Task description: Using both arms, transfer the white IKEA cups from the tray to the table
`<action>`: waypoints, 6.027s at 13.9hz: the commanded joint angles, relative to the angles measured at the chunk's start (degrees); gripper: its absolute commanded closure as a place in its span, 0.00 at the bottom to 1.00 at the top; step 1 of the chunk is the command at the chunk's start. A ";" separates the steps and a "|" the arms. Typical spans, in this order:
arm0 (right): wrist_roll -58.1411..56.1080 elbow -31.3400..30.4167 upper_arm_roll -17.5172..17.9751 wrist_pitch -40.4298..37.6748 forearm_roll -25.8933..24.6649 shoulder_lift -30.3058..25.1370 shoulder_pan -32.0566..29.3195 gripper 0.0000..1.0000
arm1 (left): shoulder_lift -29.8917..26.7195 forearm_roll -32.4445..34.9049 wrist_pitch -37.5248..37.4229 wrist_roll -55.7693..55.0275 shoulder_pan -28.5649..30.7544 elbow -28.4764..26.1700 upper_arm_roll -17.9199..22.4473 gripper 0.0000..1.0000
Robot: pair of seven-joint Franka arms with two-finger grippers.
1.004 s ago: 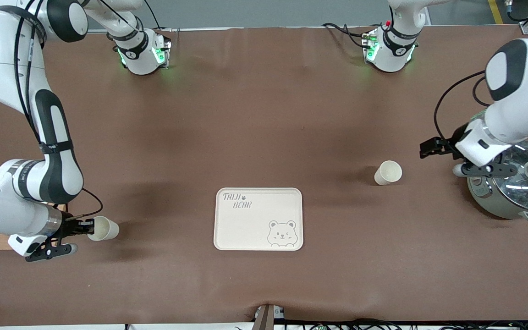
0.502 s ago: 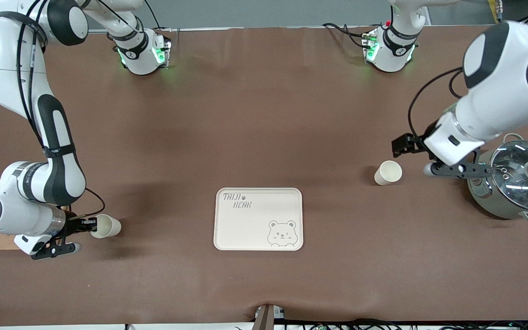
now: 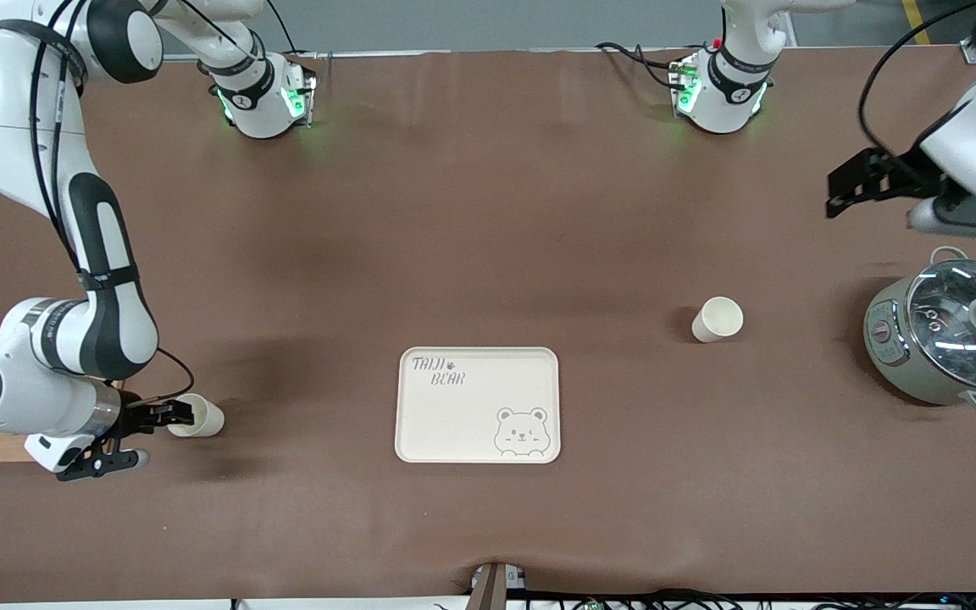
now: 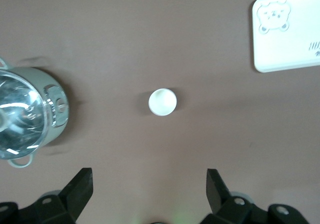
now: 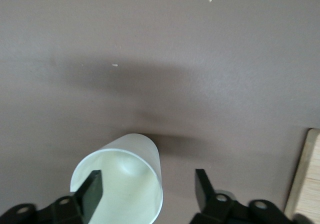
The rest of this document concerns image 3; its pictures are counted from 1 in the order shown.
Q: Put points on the grey electric cooking pot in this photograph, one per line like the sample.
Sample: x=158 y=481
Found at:
x=890 y=356

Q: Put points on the glass pot lid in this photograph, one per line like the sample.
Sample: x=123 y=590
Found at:
x=962 y=326

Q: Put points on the cream tray with bear print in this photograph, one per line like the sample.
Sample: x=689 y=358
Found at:
x=479 y=407

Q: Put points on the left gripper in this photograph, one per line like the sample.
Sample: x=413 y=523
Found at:
x=901 y=168

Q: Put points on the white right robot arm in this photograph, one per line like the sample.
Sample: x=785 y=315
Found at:
x=22 y=152

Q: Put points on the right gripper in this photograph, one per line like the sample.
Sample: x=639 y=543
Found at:
x=132 y=418

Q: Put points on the cream paper cup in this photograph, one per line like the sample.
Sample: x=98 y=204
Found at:
x=721 y=318
x=208 y=420

